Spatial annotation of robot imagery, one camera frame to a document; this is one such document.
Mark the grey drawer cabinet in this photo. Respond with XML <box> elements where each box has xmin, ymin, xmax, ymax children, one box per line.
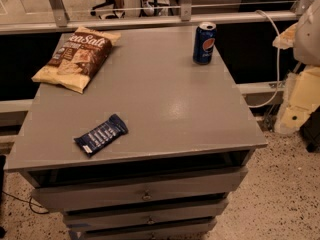
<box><xmin>4</xmin><ymin>24</ymin><xmax>269</xmax><ymax>240</ymax></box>

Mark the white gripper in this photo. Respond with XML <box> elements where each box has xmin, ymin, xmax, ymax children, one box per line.
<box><xmin>274</xmin><ymin>65</ymin><xmax>320</xmax><ymax>135</ymax></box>

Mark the white cable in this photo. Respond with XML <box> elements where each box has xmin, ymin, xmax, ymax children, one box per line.
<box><xmin>248</xmin><ymin>9</ymin><xmax>283</xmax><ymax>109</ymax></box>

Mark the top grey drawer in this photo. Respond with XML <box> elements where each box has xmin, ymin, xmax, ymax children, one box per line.
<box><xmin>32</xmin><ymin>166</ymin><xmax>248</xmax><ymax>211</ymax></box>

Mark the dark blue snack bar wrapper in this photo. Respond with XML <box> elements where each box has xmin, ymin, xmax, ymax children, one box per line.
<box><xmin>74</xmin><ymin>114</ymin><xmax>128</xmax><ymax>157</ymax></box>

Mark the metal railing frame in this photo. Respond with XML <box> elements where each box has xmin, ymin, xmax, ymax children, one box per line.
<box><xmin>0</xmin><ymin>0</ymin><xmax>315</xmax><ymax>35</ymax></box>

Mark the bottom grey drawer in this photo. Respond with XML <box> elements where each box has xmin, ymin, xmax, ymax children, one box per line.
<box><xmin>69</xmin><ymin>217</ymin><xmax>216</xmax><ymax>240</ymax></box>

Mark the grey drawer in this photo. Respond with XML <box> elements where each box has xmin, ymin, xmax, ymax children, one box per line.
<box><xmin>63</xmin><ymin>199</ymin><xmax>228</xmax><ymax>231</ymax></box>
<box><xmin>69</xmin><ymin>217</ymin><xmax>216</xmax><ymax>240</ymax></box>
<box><xmin>32</xmin><ymin>166</ymin><xmax>248</xmax><ymax>211</ymax></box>

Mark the blue pepsi can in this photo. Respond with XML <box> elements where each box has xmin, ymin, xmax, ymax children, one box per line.
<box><xmin>193</xmin><ymin>22</ymin><xmax>217</xmax><ymax>65</ymax></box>

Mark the black floor cable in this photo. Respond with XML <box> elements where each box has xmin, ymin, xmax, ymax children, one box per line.
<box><xmin>1</xmin><ymin>190</ymin><xmax>50</xmax><ymax>215</ymax></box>

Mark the black office chair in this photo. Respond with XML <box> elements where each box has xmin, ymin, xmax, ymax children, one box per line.
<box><xmin>90</xmin><ymin>0</ymin><xmax>125</xmax><ymax>19</ymax></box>

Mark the sea salt chips bag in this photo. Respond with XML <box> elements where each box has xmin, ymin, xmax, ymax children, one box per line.
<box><xmin>32</xmin><ymin>27</ymin><xmax>121</xmax><ymax>93</ymax></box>

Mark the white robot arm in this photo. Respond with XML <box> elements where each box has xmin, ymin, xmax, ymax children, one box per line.
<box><xmin>272</xmin><ymin>0</ymin><xmax>320</xmax><ymax>134</ymax></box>

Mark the middle grey drawer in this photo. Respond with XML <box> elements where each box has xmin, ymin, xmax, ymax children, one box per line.
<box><xmin>63</xmin><ymin>199</ymin><xmax>228</xmax><ymax>231</ymax></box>

